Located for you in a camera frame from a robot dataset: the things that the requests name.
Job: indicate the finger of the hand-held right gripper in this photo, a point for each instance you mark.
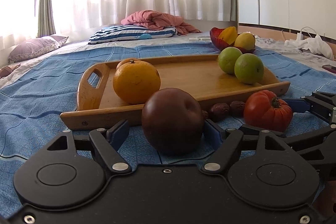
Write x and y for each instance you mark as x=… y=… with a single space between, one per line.
x=315 y=140
x=294 y=104

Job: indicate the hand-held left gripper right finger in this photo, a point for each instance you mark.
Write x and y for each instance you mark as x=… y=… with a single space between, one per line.
x=214 y=134

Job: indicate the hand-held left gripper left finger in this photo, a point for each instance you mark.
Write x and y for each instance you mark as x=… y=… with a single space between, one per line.
x=119 y=134

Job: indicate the red date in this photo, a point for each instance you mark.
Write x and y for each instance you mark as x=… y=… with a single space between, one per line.
x=237 y=108
x=219 y=111
x=205 y=115

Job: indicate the red tomato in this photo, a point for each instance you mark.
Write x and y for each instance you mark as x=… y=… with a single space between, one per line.
x=262 y=111

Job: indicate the dark brown apple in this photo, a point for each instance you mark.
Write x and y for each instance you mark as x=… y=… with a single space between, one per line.
x=170 y=121

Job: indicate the large orange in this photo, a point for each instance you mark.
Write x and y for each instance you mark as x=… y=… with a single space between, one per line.
x=136 y=82

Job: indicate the green apple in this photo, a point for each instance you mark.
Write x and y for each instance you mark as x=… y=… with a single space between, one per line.
x=227 y=60
x=249 y=69

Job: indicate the wooden tray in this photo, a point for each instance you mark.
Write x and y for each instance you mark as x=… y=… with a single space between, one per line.
x=189 y=77

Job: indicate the small orange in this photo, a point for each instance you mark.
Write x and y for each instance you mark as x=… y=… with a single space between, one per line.
x=126 y=62

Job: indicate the person's right hand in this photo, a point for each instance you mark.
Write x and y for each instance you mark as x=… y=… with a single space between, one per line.
x=326 y=200

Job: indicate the dark smartphone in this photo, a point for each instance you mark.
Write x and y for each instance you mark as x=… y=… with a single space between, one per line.
x=329 y=67

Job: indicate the white cloth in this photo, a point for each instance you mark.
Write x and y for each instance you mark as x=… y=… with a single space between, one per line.
x=315 y=45

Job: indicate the yellow pear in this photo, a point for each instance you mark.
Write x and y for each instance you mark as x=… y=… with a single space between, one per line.
x=245 y=41

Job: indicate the blue checked blanket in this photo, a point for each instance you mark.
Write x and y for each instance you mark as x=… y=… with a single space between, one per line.
x=39 y=98

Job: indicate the yellow starfruit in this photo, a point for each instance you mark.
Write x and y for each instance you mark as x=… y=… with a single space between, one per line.
x=228 y=35

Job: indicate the red glass bowl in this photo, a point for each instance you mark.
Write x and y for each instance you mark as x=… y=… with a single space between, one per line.
x=216 y=37

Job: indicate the white patterned bed sheet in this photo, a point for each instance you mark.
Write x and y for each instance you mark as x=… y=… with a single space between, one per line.
x=183 y=42

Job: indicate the blue striped pillow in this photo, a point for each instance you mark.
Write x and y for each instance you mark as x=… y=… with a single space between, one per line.
x=118 y=32

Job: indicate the pink quilt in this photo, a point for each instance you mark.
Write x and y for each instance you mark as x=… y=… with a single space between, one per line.
x=157 y=19

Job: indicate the purple pillow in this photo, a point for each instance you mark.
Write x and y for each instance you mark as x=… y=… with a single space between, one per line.
x=34 y=47

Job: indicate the pink garment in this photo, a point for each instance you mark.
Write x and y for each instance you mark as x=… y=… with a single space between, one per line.
x=8 y=70

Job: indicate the wooden bed frame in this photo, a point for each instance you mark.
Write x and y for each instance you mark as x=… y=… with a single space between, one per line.
x=262 y=29

